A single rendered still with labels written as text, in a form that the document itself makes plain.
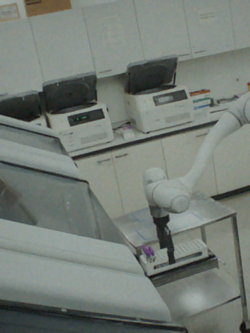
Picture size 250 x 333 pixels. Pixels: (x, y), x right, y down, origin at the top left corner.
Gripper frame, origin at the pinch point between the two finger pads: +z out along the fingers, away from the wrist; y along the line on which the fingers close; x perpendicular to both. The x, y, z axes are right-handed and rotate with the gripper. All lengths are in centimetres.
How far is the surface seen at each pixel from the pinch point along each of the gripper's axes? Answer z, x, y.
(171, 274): 6.7, 1.6, -6.8
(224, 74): -36, -186, 291
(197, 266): 7.0, -11.0, -6.8
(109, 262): -61, 40, -104
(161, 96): -35, -87, 234
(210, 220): 4.1, -34.9, 28.8
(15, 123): -66, 52, 54
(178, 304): 58, -13, 42
